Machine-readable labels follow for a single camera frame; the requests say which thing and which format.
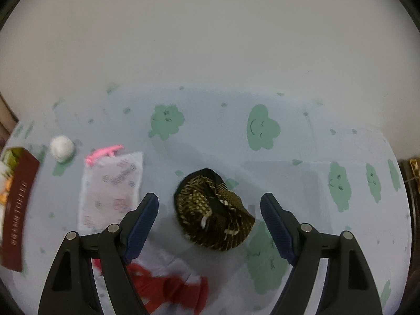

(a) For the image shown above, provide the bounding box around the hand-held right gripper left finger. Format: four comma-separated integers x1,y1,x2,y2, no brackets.
38,192,160,315

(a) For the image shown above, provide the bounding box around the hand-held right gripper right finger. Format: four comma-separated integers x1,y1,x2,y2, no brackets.
260,192,383,315

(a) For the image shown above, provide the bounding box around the black and gold woven pouch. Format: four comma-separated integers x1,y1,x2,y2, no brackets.
173,168,256,251

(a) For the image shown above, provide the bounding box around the gold tin box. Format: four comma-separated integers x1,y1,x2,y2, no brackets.
0,146,40,272

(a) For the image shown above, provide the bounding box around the orange plush toy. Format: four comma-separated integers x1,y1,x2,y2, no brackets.
0,175,14,206

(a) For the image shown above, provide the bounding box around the tissue packet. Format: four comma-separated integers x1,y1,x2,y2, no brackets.
77,151,144,233

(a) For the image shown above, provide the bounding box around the red and white cloth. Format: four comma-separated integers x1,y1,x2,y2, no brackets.
92,246,209,315

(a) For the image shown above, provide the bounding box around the pink plastic toy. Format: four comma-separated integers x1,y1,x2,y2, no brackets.
85,144,124,168

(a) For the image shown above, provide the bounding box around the white pom-pom ball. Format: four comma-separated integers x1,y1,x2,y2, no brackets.
50,135,75,163

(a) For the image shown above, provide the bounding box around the cloud print tablecloth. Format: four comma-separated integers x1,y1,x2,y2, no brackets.
0,83,411,315

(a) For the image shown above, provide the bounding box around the dark wooden furniture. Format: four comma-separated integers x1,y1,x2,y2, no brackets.
398,157,420,237

